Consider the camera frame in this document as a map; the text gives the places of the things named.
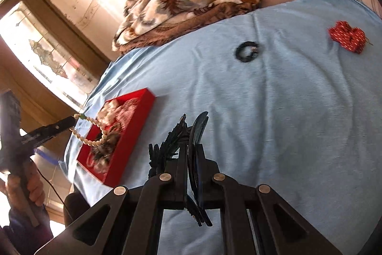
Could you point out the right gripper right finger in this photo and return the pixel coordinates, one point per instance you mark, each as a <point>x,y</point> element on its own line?
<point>257,220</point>

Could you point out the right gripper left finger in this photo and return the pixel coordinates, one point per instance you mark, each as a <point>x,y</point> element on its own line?
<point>124,221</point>

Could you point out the black hair clip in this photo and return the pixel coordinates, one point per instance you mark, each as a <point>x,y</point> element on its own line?
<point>195,159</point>

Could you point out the white floral scrunchie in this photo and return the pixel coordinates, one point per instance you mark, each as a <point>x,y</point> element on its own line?
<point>107,115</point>

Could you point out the pink striped scrunchie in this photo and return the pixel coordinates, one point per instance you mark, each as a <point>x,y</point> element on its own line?
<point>125,112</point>

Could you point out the red polka dot scrunchie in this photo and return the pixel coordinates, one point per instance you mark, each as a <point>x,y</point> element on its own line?
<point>351,39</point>

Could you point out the person's left hand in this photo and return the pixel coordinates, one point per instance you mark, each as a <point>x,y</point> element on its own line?
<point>20,193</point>

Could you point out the stained glass window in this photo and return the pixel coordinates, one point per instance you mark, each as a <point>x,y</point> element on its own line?
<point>47,60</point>

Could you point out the red rectangular tray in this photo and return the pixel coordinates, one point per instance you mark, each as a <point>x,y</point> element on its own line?
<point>111,175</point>

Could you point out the light blue bed cloth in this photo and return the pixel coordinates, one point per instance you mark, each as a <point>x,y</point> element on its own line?
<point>287,106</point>

